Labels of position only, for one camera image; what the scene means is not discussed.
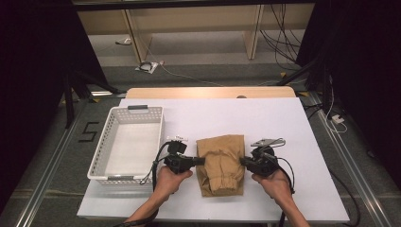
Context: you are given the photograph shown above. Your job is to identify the black tripod stand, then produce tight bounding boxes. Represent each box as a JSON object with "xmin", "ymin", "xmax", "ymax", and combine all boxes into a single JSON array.
[
  {"xmin": 62, "ymin": 70, "xmax": 127, "ymax": 131},
  {"xmin": 275, "ymin": 56, "xmax": 335, "ymax": 119}
]

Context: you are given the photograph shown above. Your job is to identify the black curtain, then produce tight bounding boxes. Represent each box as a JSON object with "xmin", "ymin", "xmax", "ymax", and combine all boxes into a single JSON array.
[
  {"xmin": 0, "ymin": 0, "xmax": 108, "ymax": 206},
  {"xmin": 296, "ymin": 0, "xmax": 401, "ymax": 183}
]

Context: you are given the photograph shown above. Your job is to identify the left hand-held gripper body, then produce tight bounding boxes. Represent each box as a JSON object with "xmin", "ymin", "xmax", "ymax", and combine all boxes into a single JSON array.
[{"xmin": 164, "ymin": 135, "xmax": 194, "ymax": 175}]

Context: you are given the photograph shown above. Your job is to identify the left hand-held gripper black cable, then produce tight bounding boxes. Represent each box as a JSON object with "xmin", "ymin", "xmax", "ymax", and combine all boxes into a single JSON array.
[{"xmin": 113, "ymin": 141, "xmax": 173, "ymax": 227}]

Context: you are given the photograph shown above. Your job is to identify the right hand-held gripper black cable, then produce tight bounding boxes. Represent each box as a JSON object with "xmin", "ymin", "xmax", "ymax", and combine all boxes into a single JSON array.
[{"xmin": 270, "ymin": 150, "xmax": 362, "ymax": 227}]

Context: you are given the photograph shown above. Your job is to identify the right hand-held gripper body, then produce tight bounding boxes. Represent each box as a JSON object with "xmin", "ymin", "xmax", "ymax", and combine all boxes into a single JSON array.
[{"xmin": 250, "ymin": 137, "xmax": 287, "ymax": 178}]

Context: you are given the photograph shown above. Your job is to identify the person's right hand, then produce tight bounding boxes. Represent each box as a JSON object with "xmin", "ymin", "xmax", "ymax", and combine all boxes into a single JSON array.
[{"xmin": 251, "ymin": 168, "xmax": 296, "ymax": 206}]

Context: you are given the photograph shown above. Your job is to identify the white floor cable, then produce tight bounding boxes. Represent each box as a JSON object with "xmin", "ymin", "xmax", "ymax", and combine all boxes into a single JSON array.
[{"xmin": 159, "ymin": 61, "xmax": 226, "ymax": 88}]

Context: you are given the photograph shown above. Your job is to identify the bundle of black floor cables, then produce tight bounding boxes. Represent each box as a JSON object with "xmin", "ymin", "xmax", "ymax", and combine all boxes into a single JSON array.
[{"xmin": 259, "ymin": 3, "xmax": 304, "ymax": 72}]

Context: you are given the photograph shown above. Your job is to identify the hand-held gripper black cable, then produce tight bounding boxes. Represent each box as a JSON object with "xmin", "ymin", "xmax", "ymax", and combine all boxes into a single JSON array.
[
  {"xmin": 270, "ymin": 150, "xmax": 362, "ymax": 227},
  {"xmin": 113, "ymin": 141, "xmax": 173, "ymax": 227}
]

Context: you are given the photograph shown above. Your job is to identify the white table cover sheet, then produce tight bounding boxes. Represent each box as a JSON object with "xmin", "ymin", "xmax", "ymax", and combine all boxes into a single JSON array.
[{"xmin": 76, "ymin": 96, "xmax": 350, "ymax": 224}]

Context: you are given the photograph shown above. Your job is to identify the white perforated plastic basket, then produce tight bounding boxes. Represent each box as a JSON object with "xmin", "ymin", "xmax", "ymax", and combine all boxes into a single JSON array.
[{"xmin": 86, "ymin": 104, "xmax": 165, "ymax": 186}]

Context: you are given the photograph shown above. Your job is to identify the person's left hand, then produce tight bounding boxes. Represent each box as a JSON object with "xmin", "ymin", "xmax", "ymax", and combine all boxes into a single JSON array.
[{"xmin": 154, "ymin": 165, "xmax": 194, "ymax": 201}]

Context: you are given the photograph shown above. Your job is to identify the wooden shelf unit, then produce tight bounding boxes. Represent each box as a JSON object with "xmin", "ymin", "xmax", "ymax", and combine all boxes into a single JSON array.
[{"xmin": 77, "ymin": 3, "xmax": 316, "ymax": 64}]

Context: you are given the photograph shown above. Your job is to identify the clear packet with black ring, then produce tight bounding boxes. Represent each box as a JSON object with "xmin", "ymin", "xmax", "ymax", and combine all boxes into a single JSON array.
[{"xmin": 135, "ymin": 61, "xmax": 159, "ymax": 75}]

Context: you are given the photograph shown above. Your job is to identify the tan pants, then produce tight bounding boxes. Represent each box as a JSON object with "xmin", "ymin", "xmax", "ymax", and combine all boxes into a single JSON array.
[{"xmin": 196, "ymin": 134, "xmax": 246, "ymax": 198}]

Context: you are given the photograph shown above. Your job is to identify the aluminium floor rail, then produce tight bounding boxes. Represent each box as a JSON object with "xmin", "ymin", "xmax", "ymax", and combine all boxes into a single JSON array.
[
  {"xmin": 13, "ymin": 97, "xmax": 88, "ymax": 227},
  {"xmin": 305, "ymin": 91, "xmax": 395, "ymax": 227}
]

